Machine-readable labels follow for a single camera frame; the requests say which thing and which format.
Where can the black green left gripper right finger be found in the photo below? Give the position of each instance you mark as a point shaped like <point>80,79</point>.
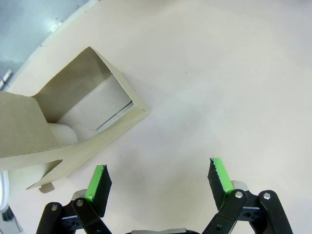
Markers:
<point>219,185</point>

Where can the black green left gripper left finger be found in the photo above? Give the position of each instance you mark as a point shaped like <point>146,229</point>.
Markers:
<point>101,192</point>

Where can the beige cardboard box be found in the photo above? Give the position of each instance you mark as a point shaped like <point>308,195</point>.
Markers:
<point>26,122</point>

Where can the white metal bracket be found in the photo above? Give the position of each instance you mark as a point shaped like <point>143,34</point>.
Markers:
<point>7,76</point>

